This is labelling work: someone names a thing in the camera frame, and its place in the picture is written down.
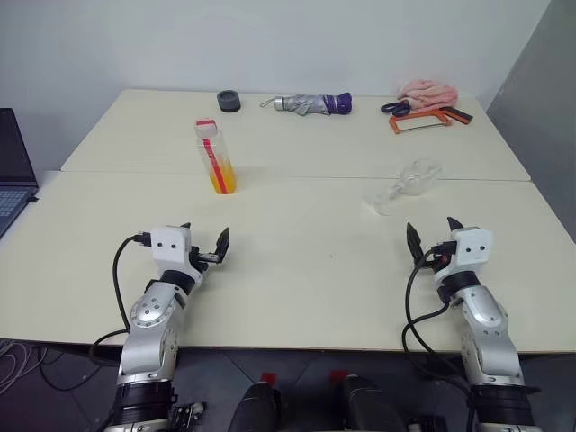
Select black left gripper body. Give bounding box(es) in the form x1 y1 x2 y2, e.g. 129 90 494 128
187 245 222 274

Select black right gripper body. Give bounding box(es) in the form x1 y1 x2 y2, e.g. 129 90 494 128
422 248 447 274

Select bottle with orange liquid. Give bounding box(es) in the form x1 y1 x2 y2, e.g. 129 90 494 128
194 130 239 196

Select clear wine glass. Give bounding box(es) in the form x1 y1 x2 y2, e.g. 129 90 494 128
363 157 445 218

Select red and white bottle cap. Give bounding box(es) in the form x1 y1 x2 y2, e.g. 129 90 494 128
193 118 220 139

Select orange hacksaw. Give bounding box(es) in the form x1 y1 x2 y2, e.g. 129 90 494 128
388 105 475 136

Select pink towel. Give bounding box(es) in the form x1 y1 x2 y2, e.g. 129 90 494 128
396 78 460 112

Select black white connector block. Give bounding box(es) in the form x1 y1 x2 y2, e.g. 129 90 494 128
406 415 447 432
169 400 209 429

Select dark rounded shape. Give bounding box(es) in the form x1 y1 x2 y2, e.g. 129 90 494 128
228 381 284 432
342 374 409 432

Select folded silver purple umbrella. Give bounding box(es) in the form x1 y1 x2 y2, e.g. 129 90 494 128
258 91 354 117

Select dark laptop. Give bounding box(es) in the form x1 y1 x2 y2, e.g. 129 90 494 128
0 107 40 240

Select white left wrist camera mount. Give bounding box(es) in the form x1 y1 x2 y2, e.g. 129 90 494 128
150 226 203 283

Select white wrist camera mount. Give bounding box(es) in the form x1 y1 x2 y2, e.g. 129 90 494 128
434 228 495 284
150 226 203 283

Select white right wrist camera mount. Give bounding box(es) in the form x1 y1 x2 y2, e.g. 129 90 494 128
434 228 495 284

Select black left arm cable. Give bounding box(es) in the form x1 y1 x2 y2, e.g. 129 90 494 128
88 230 152 366

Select thin black floor cable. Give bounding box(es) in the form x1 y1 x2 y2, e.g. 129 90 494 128
37 349 94 393

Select white floor cables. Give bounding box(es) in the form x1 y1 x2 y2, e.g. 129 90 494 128
0 339 46 393

